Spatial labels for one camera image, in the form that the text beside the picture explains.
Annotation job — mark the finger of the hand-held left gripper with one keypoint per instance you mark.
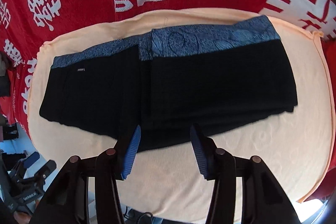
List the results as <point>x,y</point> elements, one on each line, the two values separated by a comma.
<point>30,158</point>
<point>47,167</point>

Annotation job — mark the black pants with blue trim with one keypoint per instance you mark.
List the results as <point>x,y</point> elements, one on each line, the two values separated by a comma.
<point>170,87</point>

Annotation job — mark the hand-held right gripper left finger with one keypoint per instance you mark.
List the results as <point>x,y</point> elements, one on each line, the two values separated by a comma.
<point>132,153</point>

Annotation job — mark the red patterned cushion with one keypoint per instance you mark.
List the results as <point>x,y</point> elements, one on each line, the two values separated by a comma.
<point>330,61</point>

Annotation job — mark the peach towel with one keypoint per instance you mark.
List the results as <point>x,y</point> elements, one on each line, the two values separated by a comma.
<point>262,155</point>

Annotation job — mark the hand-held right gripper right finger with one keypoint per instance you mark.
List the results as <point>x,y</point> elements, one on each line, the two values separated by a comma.
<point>199,153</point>

